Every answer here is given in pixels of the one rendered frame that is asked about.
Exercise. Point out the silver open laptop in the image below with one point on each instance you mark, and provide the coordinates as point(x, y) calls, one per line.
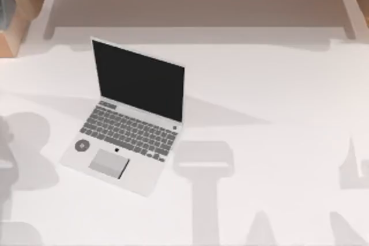
point(127, 130)

